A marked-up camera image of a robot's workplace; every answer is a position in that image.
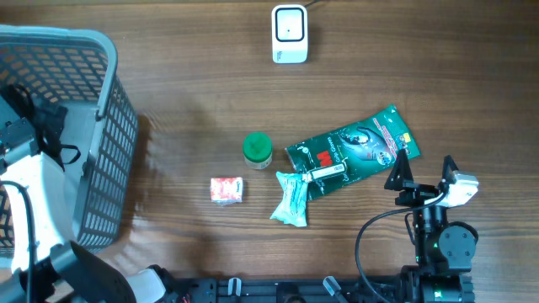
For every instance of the grey plastic mesh basket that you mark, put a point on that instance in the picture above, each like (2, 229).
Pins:
(76, 69)

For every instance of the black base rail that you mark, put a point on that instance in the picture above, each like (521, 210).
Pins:
(383, 288)

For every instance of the mint tissue pack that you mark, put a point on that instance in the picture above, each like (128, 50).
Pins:
(292, 209)

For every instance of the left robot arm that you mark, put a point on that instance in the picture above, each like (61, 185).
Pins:
(32, 172)

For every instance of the green 3M gloves packet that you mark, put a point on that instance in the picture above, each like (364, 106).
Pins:
(366, 147)

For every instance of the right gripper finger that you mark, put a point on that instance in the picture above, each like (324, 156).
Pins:
(401, 177)
(448, 169)

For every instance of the chicken seasoning jar green lid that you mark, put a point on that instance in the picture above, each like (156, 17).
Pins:
(257, 150)

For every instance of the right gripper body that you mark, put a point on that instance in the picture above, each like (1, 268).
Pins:
(417, 194)

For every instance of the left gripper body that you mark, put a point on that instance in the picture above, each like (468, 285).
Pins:
(52, 116)

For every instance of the long red sachet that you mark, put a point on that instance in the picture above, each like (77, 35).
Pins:
(321, 173)

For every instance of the red tissue box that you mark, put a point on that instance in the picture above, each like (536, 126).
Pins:
(226, 191)

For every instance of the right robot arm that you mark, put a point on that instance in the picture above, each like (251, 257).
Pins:
(443, 249)

